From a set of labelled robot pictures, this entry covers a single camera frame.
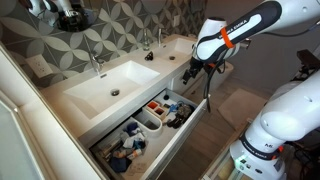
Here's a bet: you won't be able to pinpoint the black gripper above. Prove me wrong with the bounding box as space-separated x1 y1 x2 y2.
181 57 205 85

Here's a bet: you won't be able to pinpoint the white curved drawer insert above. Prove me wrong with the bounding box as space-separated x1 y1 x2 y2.
132 108 164 138

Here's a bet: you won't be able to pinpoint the white open vanity drawer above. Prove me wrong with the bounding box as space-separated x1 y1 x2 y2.
88 87 212 180

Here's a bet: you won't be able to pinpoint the black tangled accessory bundle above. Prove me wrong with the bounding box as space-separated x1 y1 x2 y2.
165 103 196 130

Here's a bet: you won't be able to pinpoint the white toilet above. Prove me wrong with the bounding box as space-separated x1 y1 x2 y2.
209 60 235 91

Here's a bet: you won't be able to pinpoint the cream two-compartment organizer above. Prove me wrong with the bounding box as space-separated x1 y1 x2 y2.
144 99 168 122

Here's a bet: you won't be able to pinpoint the chrome sink faucet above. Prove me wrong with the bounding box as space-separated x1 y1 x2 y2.
157 27 170 48
88 49 106 76

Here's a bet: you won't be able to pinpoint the clear glass soap bottle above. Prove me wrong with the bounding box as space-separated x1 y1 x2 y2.
142 28 151 52

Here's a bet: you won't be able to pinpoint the beige bath mat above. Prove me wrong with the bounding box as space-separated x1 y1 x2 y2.
217 87 269 132

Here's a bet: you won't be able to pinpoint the chrome toilet paper holder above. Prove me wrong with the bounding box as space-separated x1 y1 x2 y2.
239 37 253 51

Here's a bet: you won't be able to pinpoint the dark blue cloth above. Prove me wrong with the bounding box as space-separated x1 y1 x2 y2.
124 121 140 136

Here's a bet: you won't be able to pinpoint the white crumpled cloth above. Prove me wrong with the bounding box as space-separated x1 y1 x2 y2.
121 131 148 149

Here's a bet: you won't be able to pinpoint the white and orange tube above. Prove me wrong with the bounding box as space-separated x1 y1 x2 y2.
126 148 144 161

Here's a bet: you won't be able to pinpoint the robot mounting cart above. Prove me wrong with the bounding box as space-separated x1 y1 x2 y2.
199 119 254 180

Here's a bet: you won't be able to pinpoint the grey cloth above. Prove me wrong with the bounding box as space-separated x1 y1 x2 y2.
111 146 134 159

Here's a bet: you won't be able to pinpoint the navy folded cloth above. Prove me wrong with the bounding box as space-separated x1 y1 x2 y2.
109 156 133 174

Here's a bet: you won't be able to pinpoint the white double sink countertop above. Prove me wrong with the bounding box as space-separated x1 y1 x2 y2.
39 33 201 148

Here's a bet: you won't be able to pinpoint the round black framed mirror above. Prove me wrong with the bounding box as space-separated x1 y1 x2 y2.
16 0 101 33

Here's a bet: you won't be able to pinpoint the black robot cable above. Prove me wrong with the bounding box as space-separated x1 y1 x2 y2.
203 19 320 113

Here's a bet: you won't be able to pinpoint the blue handled scissors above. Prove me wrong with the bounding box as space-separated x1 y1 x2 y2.
165 101 183 117

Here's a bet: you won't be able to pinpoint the orange velcro strap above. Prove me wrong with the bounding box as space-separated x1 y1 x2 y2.
271 144 285 161
219 26 236 49

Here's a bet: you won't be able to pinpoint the white wall outlet plate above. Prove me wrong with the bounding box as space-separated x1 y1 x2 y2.
172 14 182 28
25 54 54 79

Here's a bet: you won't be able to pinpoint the black tripod mount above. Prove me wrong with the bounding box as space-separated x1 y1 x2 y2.
291 48 320 83

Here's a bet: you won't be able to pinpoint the black floor cables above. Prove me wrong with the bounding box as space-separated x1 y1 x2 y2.
284 139 320 180

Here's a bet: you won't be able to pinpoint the white window frame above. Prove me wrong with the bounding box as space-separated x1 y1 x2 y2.
0 41 108 180

